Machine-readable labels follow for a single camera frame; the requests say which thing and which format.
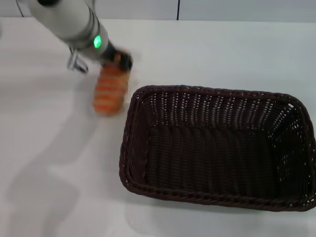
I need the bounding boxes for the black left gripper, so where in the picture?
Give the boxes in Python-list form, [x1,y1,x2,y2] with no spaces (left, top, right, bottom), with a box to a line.
[100,43,134,74]

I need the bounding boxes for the orange striped bread roll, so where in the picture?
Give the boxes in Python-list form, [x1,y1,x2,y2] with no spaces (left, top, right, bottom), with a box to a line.
[92,63,131,117]

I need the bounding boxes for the dark brown wicker basket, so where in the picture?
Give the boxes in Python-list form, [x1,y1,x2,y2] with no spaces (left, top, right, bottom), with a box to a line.
[119,84,316,213]

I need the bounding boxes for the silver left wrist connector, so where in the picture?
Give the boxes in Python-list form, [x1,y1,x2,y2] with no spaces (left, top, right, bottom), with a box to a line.
[67,48,89,73]

